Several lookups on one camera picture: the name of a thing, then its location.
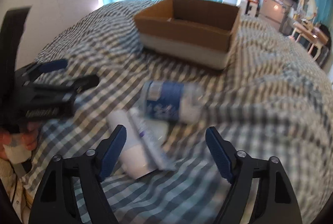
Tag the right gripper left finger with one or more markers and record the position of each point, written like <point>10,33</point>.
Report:
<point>55,200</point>

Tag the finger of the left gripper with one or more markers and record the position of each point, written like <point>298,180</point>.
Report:
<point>35,70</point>
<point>74,86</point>

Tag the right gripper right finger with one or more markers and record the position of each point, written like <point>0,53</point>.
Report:
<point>275,200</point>

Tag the white purple cream tube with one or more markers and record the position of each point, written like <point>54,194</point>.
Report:
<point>150,143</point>

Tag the white cylindrical device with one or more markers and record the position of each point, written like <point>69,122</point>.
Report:
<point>134,159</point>

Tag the clear floss pick jar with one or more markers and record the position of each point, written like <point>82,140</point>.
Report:
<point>172,101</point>

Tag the left human hand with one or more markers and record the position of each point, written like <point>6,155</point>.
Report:
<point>25,141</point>

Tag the checkered bed quilt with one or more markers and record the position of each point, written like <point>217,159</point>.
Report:
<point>272,99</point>

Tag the open cardboard box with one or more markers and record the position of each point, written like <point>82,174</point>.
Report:
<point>197,31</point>

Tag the wooden dressing table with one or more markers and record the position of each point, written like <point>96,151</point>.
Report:
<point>311,33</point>

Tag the white suitcase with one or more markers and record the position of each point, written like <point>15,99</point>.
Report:
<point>249,7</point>

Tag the oval vanity mirror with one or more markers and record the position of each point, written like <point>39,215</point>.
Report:
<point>307,9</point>

